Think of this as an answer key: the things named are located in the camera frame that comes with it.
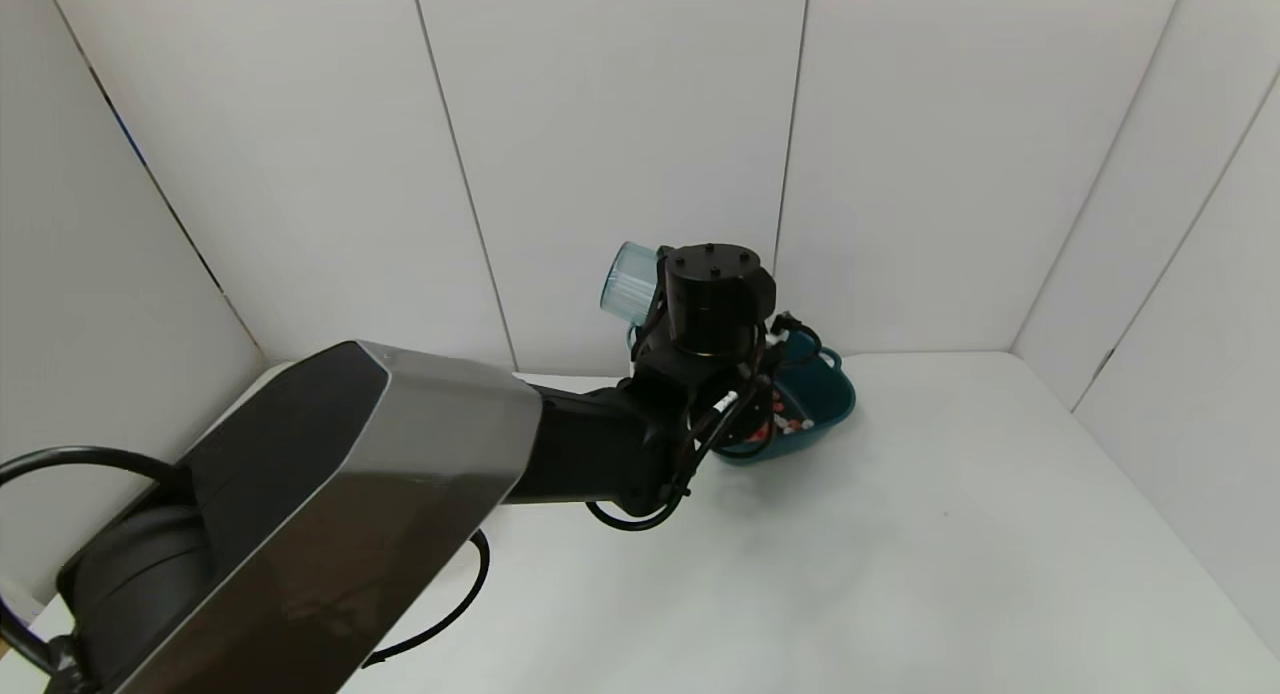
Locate dark teal square basin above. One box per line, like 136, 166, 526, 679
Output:
712, 328, 858, 466

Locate transparent blue ribbed cup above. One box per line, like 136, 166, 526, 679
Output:
599, 241, 673, 328

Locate black camera cable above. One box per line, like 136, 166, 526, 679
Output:
584, 314, 823, 533

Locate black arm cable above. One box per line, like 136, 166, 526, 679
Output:
0, 446, 491, 671

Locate red and white pellets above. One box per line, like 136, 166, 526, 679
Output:
752, 392, 813, 447

